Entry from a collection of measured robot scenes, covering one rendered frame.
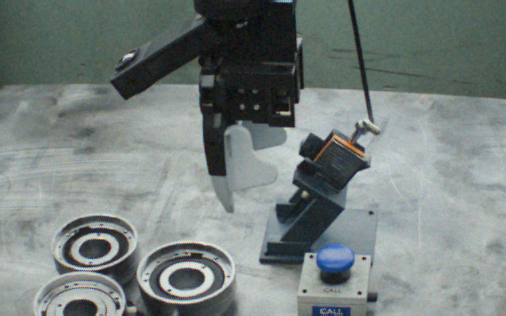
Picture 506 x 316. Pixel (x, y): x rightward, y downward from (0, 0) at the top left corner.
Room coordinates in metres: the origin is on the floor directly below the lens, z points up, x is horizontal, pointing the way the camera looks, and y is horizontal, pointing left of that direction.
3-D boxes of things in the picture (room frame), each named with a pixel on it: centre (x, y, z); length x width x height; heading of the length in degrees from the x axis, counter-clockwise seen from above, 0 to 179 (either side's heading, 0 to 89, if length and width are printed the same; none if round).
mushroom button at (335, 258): (0.72, -0.08, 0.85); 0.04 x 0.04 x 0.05
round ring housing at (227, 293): (0.75, 0.08, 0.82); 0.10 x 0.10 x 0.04
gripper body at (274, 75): (0.72, 0.00, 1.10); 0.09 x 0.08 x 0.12; 79
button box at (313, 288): (0.72, -0.08, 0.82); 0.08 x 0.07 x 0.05; 79
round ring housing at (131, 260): (0.81, 0.19, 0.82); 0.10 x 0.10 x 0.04
